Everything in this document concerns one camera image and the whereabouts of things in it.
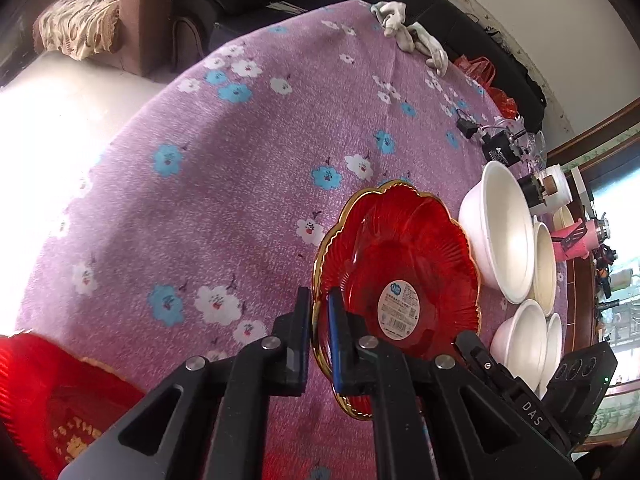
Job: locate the purple floral tablecloth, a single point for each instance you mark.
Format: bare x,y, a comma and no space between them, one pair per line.
204,215

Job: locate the large red ribbed plate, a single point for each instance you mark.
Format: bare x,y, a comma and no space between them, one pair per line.
54,405

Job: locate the pink thermos bottle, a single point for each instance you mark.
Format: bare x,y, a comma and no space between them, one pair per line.
598,231

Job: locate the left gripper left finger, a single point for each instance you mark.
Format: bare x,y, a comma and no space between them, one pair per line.
206,420

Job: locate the white bowl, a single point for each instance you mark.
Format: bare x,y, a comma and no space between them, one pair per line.
495,218
554,349
520,343

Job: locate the beige basin behind thermos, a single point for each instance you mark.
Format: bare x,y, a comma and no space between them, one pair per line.
562,218

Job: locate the red plastic bag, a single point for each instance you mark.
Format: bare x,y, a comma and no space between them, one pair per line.
483,72

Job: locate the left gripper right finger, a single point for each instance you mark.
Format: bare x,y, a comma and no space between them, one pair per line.
445,418

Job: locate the brown armchair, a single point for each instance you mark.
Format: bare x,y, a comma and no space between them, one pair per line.
145,33

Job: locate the black jar with gear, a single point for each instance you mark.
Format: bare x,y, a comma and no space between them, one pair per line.
536,189

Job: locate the beige bowl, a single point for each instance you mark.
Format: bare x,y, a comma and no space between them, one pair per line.
543,288

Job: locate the patterned sofa blanket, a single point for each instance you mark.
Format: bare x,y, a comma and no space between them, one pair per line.
78,29

